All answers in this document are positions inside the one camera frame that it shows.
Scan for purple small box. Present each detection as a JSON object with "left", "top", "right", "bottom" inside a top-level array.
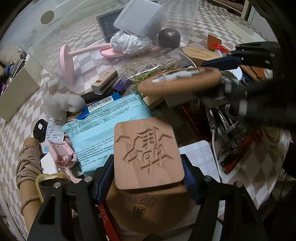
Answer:
[{"left": 113, "top": 78, "right": 130, "bottom": 96}]

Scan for cardboard tube wrapped with rope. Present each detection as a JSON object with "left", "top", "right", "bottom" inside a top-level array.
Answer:
[{"left": 16, "top": 137, "right": 51, "bottom": 232}]

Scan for wooden and white small box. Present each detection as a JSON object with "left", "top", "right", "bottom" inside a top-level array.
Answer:
[{"left": 91, "top": 69, "right": 120, "bottom": 95}]

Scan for clear plastic box green label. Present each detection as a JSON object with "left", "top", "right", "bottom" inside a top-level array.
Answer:
[{"left": 113, "top": 0, "right": 167, "bottom": 38}]

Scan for white paper label sheets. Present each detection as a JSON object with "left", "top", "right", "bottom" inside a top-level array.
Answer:
[{"left": 45, "top": 119, "right": 64, "bottom": 142}]

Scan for round wooden tray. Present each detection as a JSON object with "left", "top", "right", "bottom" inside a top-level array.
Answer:
[{"left": 137, "top": 67, "right": 223, "bottom": 96}]

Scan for white fluffy bag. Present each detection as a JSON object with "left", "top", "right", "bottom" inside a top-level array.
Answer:
[{"left": 43, "top": 92, "right": 86, "bottom": 117}]

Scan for beige cardboard box of clutter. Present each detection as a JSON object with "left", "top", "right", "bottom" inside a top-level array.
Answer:
[{"left": 0, "top": 52, "right": 41, "bottom": 122}]

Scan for ball of white yarn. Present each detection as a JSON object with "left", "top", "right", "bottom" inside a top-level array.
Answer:
[{"left": 110, "top": 31, "right": 153, "bottom": 56}]

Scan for pink plastic hand tool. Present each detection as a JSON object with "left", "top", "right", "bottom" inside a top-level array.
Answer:
[{"left": 47, "top": 138, "right": 84, "bottom": 184}]

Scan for brown kraft paper bag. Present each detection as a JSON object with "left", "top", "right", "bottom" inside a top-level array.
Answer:
[{"left": 106, "top": 180, "right": 193, "bottom": 234}]

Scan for white cable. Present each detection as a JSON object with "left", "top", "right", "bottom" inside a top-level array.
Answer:
[{"left": 209, "top": 108, "right": 223, "bottom": 181}]

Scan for pink rabbit-ear stand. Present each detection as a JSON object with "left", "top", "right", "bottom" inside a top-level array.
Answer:
[{"left": 59, "top": 44, "right": 160, "bottom": 84}]

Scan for black flat box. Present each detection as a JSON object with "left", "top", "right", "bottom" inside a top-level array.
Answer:
[{"left": 80, "top": 91, "right": 116, "bottom": 104}]

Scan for white flat box lid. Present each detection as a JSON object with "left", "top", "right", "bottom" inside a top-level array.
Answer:
[{"left": 225, "top": 18, "right": 255, "bottom": 41}]

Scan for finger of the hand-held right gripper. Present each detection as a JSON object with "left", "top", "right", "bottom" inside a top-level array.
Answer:
[
  {"left": 201, "top": 42, "right": 282, "bottom": 70},
  {"left": 220, "top": 75, "right": 296, "bottom": 131}
]

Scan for black product box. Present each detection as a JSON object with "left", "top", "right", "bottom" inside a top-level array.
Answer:
[{"left": 96, "top": 10, "right": 130, "bottom": 36}]

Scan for round black lid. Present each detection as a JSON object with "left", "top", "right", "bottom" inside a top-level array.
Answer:
[{"left": 33, "top": 118, "right": 48, "bottom": 142}]

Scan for clear plastic storage container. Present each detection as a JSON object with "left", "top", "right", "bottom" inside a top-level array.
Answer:
[{"left": 6, "top": 0, "right": 200, "bottom": 87}]

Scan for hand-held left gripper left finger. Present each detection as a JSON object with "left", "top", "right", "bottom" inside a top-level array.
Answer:
[{"left": 28, "top": 154, "right": 115, "bottom": 241}]

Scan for round wooden lid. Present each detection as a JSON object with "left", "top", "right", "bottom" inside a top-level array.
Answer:
[{"left": 182, "top": 46, "right": 223, "bottom": 67}]

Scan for blue labelled flat pack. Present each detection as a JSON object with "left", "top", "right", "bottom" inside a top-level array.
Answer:
[{"left": 76, "top": 96, "right": 122, "bottom": 120}]

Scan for bunch of metal keys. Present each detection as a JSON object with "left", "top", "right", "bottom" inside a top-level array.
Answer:
[{"left": 208, "top": 104, "right": 246, "bottom": 149}]

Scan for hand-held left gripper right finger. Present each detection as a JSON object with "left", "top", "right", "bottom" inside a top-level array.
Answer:
[{"left": 180, "top": 154, "right": 269, "bottom": 241}]

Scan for white grid-lined card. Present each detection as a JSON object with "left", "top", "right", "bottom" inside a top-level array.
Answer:
[{"left": 179, "top": 139, "right": 222, "bottom": 184}]

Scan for carved square wooden coaster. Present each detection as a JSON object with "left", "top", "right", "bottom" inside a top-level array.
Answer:
[{"left": 114, "top": 116, "right": 185, "bottom": 191}]

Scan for gold and black flat case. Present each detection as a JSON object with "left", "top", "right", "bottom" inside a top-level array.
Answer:
[{"left": 34, "top": 172, "right": 70, "bottom": 202}]

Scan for red snack packet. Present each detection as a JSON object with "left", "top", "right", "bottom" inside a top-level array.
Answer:
[{"left": 212, "top": 43, "right": 232, "bottom": 55}]

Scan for clear bag of beige cord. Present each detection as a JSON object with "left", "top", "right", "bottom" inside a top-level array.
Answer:
[{"left": 115, "top": 49, "right": 193, "bottom": 87}]

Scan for teal wet wipes pack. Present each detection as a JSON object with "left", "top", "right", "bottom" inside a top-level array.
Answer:
[{"left": 61, "top": 94, "right": 153, "bottom": 173}]

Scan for red book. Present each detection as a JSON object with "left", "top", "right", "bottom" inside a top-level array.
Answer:
[{"left": 97, "top": 203, "right": 121, "bottom": 241}]

